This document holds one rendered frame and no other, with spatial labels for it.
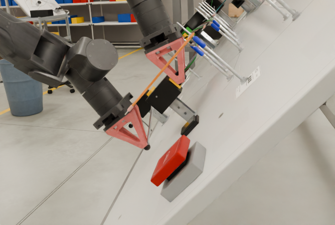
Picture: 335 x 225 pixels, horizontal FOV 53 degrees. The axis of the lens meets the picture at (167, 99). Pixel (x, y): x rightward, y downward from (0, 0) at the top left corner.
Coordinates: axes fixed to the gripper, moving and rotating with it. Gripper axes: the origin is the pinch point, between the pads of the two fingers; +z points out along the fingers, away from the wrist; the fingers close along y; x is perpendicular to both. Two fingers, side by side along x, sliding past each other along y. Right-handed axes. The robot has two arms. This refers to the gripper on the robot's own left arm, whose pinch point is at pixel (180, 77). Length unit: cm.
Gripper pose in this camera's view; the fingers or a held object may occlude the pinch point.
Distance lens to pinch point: 62.5
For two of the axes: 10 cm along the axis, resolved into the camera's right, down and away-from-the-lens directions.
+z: 4.3, 8.9, 1.5
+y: 1.0, -2.1, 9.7
